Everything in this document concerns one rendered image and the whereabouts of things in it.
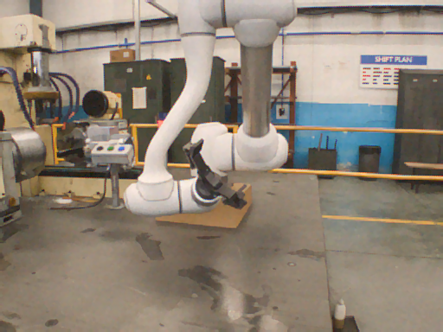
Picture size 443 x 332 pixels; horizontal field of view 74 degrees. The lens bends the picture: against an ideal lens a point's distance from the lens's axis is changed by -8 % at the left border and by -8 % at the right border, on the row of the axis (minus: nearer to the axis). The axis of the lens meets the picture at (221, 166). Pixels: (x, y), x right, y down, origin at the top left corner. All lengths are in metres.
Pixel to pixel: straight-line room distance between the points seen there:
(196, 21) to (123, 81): 4.28
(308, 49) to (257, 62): 5.38
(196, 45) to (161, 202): 0.45
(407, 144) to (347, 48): 2.03
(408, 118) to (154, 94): 4.18
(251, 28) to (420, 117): 5.35
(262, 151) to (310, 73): 5.14
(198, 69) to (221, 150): 0.44
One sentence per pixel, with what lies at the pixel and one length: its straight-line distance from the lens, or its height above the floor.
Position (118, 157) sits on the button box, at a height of 1.03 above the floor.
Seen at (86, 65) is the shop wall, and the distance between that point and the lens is 8.01.
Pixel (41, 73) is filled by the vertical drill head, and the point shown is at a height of 1.43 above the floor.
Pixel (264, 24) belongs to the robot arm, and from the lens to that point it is 0.91.
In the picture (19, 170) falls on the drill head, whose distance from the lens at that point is 1.52.
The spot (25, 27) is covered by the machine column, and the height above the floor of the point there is 1.65.
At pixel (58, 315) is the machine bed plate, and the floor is 0.80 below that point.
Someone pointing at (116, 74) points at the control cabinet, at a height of 1.77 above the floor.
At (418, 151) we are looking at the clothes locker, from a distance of 6.14.
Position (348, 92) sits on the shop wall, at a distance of 6.31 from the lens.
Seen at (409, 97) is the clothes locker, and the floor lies 1.48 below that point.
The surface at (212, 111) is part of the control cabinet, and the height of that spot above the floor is 1.20.
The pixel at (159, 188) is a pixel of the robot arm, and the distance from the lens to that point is 0.93.
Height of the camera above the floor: 1.23
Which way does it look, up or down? 10 degrees down
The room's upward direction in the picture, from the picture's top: straight up
